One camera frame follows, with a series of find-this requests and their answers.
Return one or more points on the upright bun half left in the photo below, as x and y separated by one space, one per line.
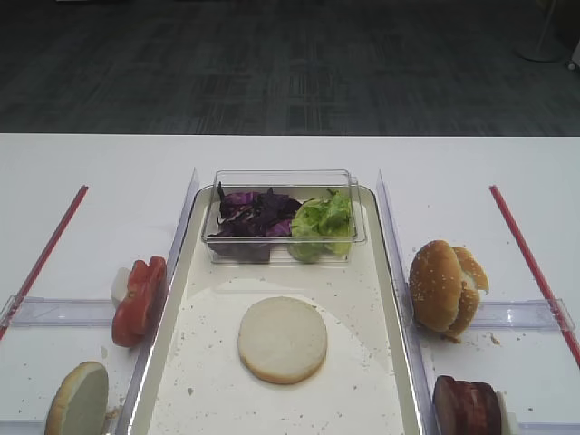
80 404

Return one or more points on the metal serving tray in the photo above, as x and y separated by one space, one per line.
195 383

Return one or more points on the sesame bun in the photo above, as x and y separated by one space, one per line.
473 280
435 285

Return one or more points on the tomato slice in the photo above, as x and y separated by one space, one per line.
151 276
121 332

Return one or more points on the left clear vertical divider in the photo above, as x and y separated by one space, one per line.
181 213

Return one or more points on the bottom bun on tray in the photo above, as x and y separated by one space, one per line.
282 340

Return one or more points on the clear patty rail holder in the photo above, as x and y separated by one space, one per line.
545 428

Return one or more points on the clear bun rail left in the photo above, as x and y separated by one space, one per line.
21 427

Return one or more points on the clear bun rail right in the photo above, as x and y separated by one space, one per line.
544 315

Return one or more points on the front tomato slice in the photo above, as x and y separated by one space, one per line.
121 332

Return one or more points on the clear tomato rail holder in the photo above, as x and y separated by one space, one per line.
26 311

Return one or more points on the rear tomato slice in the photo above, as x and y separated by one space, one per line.
151 276

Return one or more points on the green lettuce pile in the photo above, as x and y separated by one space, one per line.
322 217

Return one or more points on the clear vertical divider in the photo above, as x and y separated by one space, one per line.
181 213
420 389

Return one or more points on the purple cabbage leaves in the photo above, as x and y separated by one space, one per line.
254 214

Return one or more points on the white patty stopper block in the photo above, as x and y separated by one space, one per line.
509 424

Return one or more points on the right clear vertical divider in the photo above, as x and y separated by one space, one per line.
420 389

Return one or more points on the front sesame bun top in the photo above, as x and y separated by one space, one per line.
435 285

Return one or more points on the rear sesame bun top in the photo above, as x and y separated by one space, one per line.
473 280

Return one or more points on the clear plastic salad container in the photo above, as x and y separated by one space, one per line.
301 185

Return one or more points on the white tomato stopper block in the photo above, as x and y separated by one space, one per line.
119 285

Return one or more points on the clear bun rail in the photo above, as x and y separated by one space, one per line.
21 427
544 315

